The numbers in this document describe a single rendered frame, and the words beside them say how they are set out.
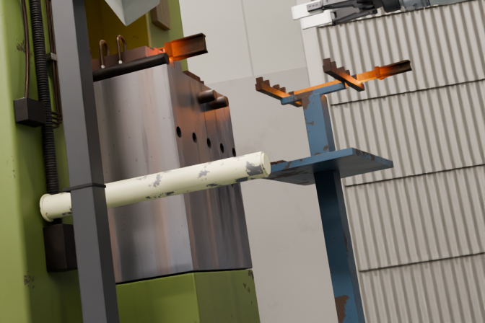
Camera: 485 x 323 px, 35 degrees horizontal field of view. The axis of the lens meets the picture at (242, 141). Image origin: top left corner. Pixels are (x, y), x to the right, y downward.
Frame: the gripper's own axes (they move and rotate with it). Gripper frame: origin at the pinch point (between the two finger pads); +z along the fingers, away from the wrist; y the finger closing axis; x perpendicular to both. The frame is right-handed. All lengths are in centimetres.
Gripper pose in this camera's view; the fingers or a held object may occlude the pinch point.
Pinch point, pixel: (309, 15)
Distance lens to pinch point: 174.7
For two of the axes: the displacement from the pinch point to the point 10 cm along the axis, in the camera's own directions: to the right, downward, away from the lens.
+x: -1.4, -9.7, 2.0
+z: -9.3, 2.0, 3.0
